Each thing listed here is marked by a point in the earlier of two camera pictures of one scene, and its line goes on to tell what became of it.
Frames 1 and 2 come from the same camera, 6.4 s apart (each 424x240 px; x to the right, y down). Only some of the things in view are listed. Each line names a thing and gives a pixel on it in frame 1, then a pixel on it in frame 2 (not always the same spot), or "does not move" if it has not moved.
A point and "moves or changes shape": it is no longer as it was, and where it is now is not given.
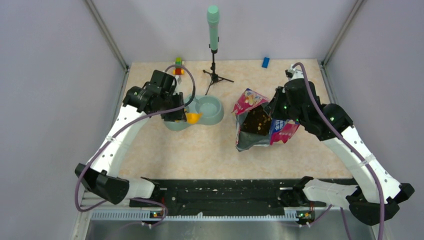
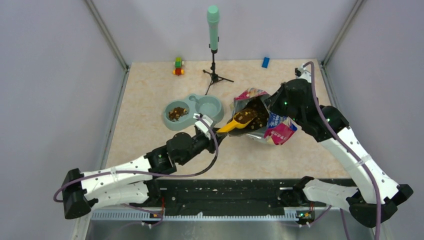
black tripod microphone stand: [214, 77] does not move
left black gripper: [177, 115] to [211, 144]
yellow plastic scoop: [193, 118] to [234, 123]
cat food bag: [280, 130] moves or changes shape
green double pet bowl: [211, 108] does not move
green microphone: [213, 15] does not move
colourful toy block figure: [178, 71] does not move
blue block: [265, 62] does not move
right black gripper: [272, 106] does not move
